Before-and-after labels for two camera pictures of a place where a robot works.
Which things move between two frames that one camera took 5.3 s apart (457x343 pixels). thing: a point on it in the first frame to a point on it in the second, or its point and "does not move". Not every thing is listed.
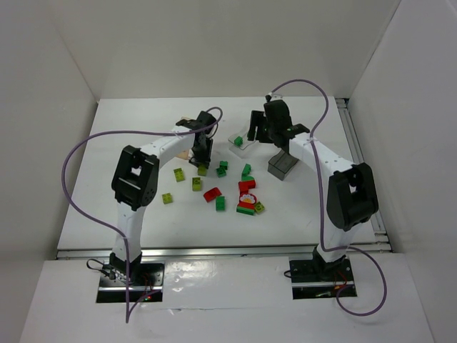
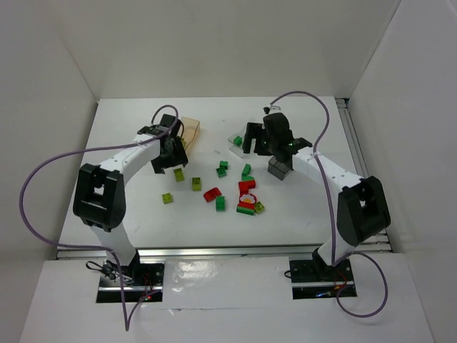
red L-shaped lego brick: x=245 y=186 does not move
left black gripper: x=201 y=157 to x=171 y=158
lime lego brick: x=178 y=175 does not move
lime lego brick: x=196 y=184 does not move
